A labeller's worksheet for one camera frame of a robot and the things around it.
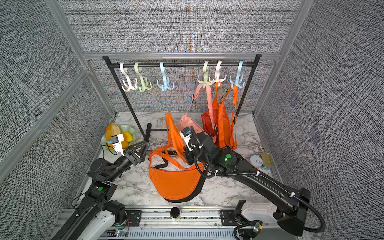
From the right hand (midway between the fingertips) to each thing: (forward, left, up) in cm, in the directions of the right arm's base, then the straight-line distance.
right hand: (184, 143), depth 67 cm
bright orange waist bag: (+24, -25, -11) cm, 36 cm away
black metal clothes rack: (+22, +27, -28) cm, 45 cm away
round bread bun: (+24, +49, -21) cm, 58 cm away
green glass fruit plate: (+27, +43, -24) cm, 57 cm away
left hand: (-1, +14, +3) cm, 15 cm away
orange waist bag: (+9, +8, -26) cm, 28 cm away
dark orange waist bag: (+23, -12, -10) cm, 28 cm away
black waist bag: (-8, -9, -29) cm, 32 cm away
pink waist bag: (+20, -1, -8) cm, 21 cm away
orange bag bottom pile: (-11, +4, -27) cm, 29 cm away
